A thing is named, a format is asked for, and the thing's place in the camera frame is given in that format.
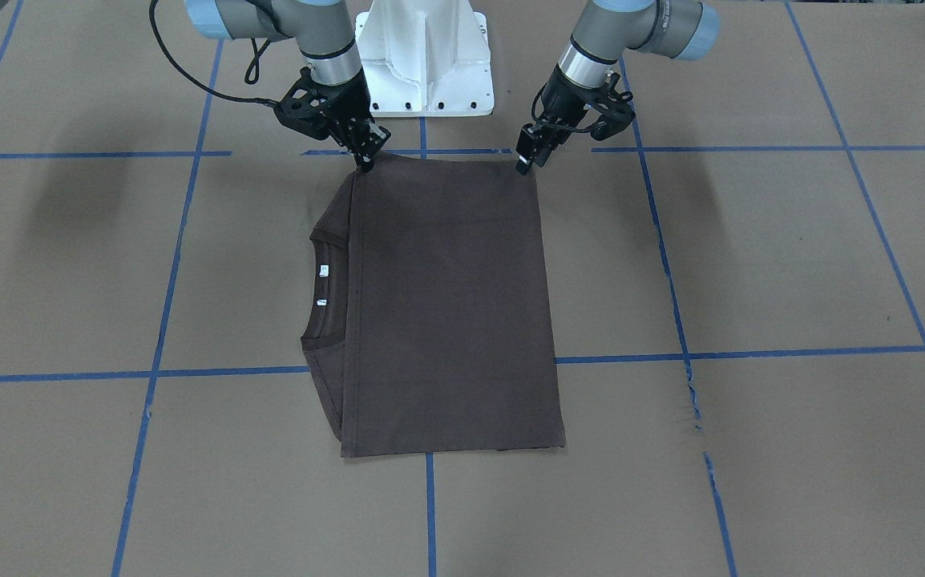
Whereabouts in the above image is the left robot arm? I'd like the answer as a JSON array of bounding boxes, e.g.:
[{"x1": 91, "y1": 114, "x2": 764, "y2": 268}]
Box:
[{"x1": 516, "y1": 1, "x2": 721, "y2": 175}]

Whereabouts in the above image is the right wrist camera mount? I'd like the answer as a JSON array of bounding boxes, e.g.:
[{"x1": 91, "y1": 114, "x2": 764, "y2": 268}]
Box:
[{"x1": 273, "y1": 67, "x2": 330, "y2": 141}]

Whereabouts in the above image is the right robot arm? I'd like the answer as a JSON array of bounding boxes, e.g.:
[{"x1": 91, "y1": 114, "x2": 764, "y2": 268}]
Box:
[{"x1": 148, "y1": 1, "x2": 390, "y2": 174}]

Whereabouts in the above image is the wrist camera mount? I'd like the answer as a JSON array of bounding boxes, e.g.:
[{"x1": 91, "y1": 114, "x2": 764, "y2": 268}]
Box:
[
  {"x1": 273, "y1": 67, "x2": 330, "y2": 141},
  {"x1": 588, "y1": 70, "x2": 636, "y2": 141}
]

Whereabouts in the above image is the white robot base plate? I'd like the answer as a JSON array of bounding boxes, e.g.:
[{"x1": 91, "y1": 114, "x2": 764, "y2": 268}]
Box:
[{"x1": 355, "y1": 1, "x2": 495, "y2": 118}]

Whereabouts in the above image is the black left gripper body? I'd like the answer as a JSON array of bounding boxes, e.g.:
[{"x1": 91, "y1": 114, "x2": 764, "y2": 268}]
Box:
[{"x1": 539, "y1": 66, "x2": 588, "y2": 136}]

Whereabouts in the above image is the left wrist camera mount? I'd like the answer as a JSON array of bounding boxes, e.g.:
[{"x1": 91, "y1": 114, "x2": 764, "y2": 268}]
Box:
[{"x1": 588, "y1": 70, "x2": 636, "y2": 141}]

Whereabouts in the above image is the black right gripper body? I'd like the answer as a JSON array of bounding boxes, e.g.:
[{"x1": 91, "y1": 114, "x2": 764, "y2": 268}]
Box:
[{"x1": 318, "y1": 68, "x2": 374, "y2": 141}]

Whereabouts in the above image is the brown t-shirt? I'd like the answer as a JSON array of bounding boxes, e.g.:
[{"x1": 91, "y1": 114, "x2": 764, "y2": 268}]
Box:
[{"x1": 301, "y1": 153, "x2": 566, "y2": 458}]

